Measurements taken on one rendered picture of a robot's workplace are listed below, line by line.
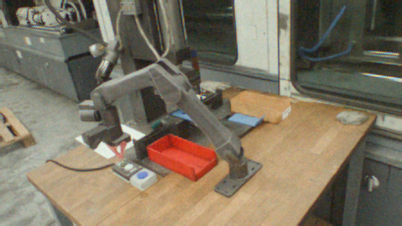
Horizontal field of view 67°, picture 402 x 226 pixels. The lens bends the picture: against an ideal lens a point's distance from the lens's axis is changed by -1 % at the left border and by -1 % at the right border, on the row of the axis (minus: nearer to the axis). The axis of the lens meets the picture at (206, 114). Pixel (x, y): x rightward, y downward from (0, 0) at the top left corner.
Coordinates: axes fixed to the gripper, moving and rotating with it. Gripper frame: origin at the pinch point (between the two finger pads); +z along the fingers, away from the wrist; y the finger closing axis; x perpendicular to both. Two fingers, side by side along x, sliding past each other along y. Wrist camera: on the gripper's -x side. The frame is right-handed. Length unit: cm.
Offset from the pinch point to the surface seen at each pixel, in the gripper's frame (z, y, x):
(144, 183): 4.1, 14.8, -2.1
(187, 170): 2.9, 24.0, 10.1
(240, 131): 4.6, 22.3, 43.4
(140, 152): 3.5, -0.6, 8.5
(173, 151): 6.3, 6.4, 19.2
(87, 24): -3, -297, 154
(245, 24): -26, -12, 99
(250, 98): 3, 9, 70
